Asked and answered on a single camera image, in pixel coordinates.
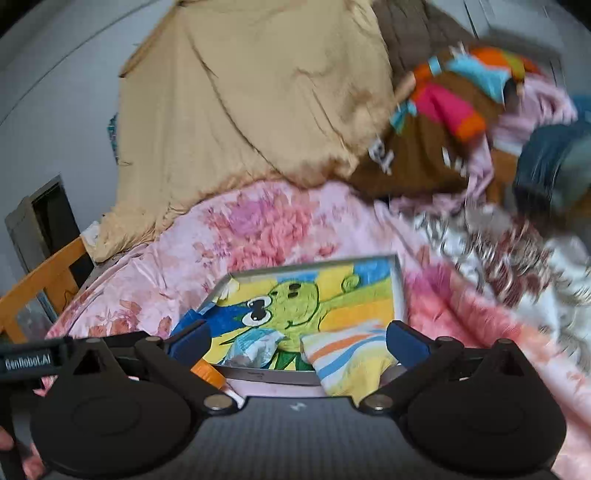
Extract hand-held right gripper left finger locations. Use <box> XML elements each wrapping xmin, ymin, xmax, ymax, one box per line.
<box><xmin>58</xmin><ymin>319</ymin><xmax>237</xmax><ymax>414</ymax></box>

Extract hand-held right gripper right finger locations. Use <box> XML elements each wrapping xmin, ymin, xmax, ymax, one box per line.
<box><xmin>358</xmin><ymin>320</ymin><xmax>532</xmax><ymax>414</ymax></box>

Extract pastel striped cloth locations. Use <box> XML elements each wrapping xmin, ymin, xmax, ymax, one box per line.
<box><xmin>300</xmin><ymin>323</ymin><xmax>398</xmax><ymax>398</ymax></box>

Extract person's left hand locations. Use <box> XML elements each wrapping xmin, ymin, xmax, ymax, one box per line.
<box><xmin>0</xmin><ymin>425</ymin><xmax>47</xmax><ymax>480</ymax></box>

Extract orange carton box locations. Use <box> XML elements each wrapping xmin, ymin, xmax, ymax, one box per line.
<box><xmin>191</xmin><ymin>357</ymin><xmax>245</xmax><ymax>409</ymax></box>

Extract pale blue crumpled cloth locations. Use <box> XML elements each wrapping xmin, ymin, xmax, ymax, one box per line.
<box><xmin>226</xmin><ymin>330</ymin><xmax>289</xmax><ymax>370</ymax></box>

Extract cartoon printed towel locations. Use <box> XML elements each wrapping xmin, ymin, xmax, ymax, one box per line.
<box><xmin>171</xmin><ymin>258</ymin><xmax>398</xmax><ymax>372</ymax></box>

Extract pink floral bed sheet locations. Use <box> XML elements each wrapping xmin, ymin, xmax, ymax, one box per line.
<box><xmin>41</xmin><ymin>180</ymin><xmax>591</xmax><ymax>480</ymax></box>

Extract dark wooden door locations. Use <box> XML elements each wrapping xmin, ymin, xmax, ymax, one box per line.
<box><xmin>4</xmin><ymin>174</ymin><xmax>95</xmax><ymax>287</ymax></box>

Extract brown colourful garment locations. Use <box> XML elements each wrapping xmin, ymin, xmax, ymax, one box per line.
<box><xmin>351</xmin><ymin>44</ymin><xmax>546</xmax><ymax>199</ymax></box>

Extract blue jeans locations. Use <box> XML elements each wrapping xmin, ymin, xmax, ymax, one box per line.
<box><xmin>512</xmin><ymin>95</ymin><xmax>591</xmax><ymax>213</ymax></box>

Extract beige dotted blanket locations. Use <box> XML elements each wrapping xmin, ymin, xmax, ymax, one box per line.
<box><xmin>90</xmin><ymin>0</ymin><xmax>402</xmax><ymax>264</ymax></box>

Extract pale pink garment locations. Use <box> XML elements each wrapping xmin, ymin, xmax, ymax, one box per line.
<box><xmin>466</xmin><ymin>69</ymin><xmax>578</xmax><ymax>204</ymax></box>

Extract brown quilted blanket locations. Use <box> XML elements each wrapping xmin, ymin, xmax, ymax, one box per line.
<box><xmin>369</xmin><ymin>0</ymin><xmax>481</xmax><ymax>79</ymax></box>

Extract wooden bed frame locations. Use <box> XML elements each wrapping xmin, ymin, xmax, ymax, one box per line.
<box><xmin>0</xmin><ymin>237</ymin><xmax>88</xmax><ymax>344</ymax></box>

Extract teal wall poster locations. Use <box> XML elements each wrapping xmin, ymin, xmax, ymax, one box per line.
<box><xmin>106</xmin><ymin>113</ymin><xmax>122</xmax><ymax>164</ymax></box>

